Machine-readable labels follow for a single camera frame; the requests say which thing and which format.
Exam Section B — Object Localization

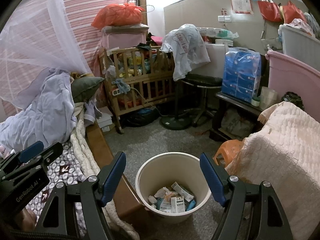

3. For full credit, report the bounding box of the red plastic bag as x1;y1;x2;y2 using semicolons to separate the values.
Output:
91;2;145;29

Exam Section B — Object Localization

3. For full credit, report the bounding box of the floral plastic bag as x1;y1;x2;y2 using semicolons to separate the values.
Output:
287;18;313;34

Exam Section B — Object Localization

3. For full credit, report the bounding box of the white plastic bag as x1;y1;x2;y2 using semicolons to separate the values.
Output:
161;24;211;81

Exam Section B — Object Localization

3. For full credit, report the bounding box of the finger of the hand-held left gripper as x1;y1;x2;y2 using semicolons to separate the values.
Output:
0;141;45;174
0;142;64;183

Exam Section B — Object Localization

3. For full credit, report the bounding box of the blue tissue multipack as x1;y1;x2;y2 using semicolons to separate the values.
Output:
221;47;262;103

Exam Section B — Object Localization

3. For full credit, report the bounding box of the white carton dark label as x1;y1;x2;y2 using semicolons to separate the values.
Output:
170;196;186;213

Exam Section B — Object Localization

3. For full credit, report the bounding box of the printed woven sack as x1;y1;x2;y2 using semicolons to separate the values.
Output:
221;109;255;138

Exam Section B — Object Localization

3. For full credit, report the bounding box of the white flat panel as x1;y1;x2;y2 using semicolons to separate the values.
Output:
205;44;225;77

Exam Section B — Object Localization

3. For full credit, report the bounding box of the pale blue garment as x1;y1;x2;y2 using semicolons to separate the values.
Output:
84;97;97;127

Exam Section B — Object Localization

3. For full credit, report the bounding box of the peach knitted blanket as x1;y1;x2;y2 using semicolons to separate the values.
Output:
226;102;320;240

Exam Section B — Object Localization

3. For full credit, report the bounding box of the black bag blue trim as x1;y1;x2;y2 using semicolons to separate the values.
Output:
125;107;160;128

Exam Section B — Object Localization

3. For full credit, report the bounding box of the white mosquito net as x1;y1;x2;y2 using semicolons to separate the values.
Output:
0;0;93;110

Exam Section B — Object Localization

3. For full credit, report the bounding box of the clear plastic bag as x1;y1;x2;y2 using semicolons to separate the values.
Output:
106;65;117;80

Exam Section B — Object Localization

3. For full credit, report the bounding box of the pile of colourful clothes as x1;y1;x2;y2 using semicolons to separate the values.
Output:
117;44;163;78

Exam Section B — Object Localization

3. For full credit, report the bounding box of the red shopping bag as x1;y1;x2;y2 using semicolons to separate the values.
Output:
257;0;283;22
282;0;307;24

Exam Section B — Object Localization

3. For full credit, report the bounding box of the black swivel stool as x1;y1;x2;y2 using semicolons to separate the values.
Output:
181;77;223;128

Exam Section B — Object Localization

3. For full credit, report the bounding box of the pink plastic tub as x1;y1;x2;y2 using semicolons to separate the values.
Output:
266;50;320;113

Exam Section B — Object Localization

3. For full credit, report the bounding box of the white trash bin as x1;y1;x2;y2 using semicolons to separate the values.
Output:
136;152;212;224

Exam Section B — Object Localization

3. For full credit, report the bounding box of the white barcode paper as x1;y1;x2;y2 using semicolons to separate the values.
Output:
159;197;173;212

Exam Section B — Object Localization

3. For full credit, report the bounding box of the black plastic bag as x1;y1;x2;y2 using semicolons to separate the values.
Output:
281;92;304;110

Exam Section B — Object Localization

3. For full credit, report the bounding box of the orange plastic stool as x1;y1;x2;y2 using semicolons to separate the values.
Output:
213;140;244;168

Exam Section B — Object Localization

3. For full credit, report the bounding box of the white plastic storage bin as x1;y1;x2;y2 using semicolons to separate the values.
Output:
279;24;320;55

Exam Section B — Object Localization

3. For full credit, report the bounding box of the pink striped curtain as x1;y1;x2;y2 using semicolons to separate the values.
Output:
0;0;140;110

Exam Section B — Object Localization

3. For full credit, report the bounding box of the wire clothes hanger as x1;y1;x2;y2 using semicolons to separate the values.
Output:
140;4;156;15

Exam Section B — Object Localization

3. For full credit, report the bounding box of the dark green pillow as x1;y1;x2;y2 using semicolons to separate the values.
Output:
71;76;105;103

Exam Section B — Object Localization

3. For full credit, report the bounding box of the wooden baby crib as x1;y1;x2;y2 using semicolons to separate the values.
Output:
99;45;177;134

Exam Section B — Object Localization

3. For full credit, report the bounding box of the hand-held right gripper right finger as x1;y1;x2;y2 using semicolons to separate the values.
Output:
199;152;293;240

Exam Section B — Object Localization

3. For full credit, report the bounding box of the cream quilted bedspread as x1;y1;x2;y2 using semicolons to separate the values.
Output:
70;102;140;240

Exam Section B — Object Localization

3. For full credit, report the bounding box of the printed fleece blanket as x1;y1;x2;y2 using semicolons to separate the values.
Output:
25;140;100;240

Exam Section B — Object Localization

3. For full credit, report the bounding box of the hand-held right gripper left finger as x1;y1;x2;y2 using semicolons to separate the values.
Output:
35;151;127;240

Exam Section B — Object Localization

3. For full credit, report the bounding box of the lavender clothes pile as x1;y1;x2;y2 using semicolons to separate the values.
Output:
0;67;78;153

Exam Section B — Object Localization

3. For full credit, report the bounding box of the black standing fan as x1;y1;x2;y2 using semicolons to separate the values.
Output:
160;80;192;130

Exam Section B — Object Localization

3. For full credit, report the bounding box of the green white medicine box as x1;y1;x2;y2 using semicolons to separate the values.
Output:
171;182;196;201

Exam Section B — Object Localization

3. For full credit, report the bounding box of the blue cloth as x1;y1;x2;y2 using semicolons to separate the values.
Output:
112;79;130;94

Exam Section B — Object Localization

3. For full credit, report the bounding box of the striped bag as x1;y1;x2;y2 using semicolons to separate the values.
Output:
304;12;320;37

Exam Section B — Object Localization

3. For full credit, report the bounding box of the dark wooden side table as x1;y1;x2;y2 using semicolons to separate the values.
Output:
210;91;265;142

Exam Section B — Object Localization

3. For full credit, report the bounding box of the toilet paper pack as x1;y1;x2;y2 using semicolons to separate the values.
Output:
197;26;238;40

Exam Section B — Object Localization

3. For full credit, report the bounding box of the clear plastic container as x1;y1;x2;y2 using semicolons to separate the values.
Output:
260;86;278;110

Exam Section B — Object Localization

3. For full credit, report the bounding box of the brown wooden bed frame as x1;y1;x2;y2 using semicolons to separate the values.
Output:
86;120;145;225

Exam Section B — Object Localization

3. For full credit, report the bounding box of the person's left hand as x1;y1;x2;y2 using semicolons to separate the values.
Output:
19;206;37;228

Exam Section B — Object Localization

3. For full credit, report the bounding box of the pink fabric storage box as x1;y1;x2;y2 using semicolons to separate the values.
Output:
101;25;149;53

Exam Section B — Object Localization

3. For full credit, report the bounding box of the red white wall calendar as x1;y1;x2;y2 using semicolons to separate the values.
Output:
229;0;252;14

